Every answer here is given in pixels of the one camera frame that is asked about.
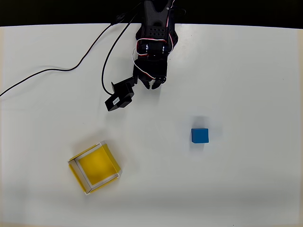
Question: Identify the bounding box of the blue cube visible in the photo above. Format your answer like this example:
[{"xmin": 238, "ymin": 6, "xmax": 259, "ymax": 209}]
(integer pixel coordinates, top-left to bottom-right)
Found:
[{"xmin": 191, "ymin": 128, "xmax": 210, "ymax": 144}]

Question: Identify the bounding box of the yellow open box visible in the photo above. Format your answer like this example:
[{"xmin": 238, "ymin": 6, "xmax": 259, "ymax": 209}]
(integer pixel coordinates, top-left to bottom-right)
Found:
[{"xmin": 67, "ymin": 140, "xmax": 123, "ymax": 196}]

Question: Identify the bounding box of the black gripper-mounted camera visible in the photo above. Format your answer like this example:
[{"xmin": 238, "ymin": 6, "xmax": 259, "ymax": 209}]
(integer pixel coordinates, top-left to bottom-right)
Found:
[{"xmin": 104, "ymin": 76, "xmax": 139, "ymax": 113}]

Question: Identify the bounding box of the black camera cable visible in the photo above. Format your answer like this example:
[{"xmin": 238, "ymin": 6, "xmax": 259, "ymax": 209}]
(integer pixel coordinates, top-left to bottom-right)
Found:
[{"xmin": 101, "ymin": 3, "xmax": 144, "ymax": 96}]

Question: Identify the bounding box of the black cable with plug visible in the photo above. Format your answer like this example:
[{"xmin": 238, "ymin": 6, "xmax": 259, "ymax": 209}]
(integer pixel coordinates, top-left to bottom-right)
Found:
[{"xmin": 0, "ymin": 13, "xmax": 126, "ymax": 98}]

